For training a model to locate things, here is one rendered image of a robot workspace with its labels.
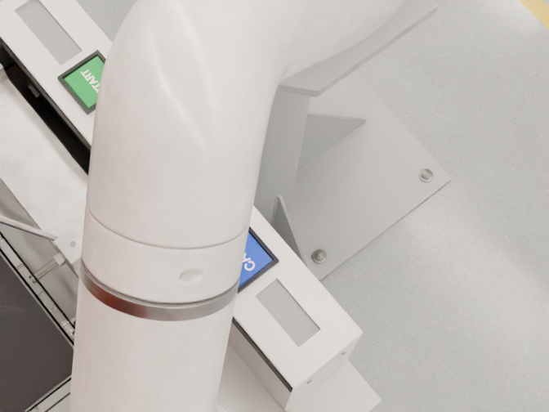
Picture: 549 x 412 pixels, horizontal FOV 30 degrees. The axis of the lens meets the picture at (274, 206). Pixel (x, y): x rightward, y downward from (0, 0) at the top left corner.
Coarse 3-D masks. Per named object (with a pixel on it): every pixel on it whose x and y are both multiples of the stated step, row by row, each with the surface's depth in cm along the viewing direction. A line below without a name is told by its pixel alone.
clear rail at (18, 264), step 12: (0, 240) 112; (12, 252) 112; (12, 264) 112; (24, 264) 112; (24, 276) 111; (36, 288) 111; (48, 300) 110; (48, 312) 110; (60, 312) 110; (60, 324) 110; (72, 324) 110; (72, 336) 109
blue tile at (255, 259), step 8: (248, 232) 108; (248, 240) 107; (248, 248) 107; (256, 248) 107; (248, 256) 107; (256, 256) 107; (264, 256) 107; (248, 264) 107; (256, 264) 107; (264, 264) 107; (248, 272) 106; (256, 272) 106; (240, 280) 106
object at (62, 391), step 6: (66, 384) 107; (54, 390) 108; (60, 390) 107; (66, 390) 107; (48, 396) 107; (54, 396) 107; (60, 396) 107; (66, 396) 108; (42, 402) 107; (48, 402) 107; (54, 402) 107; (30, 408) 107; (42, 408) 106; (48, 408) 107
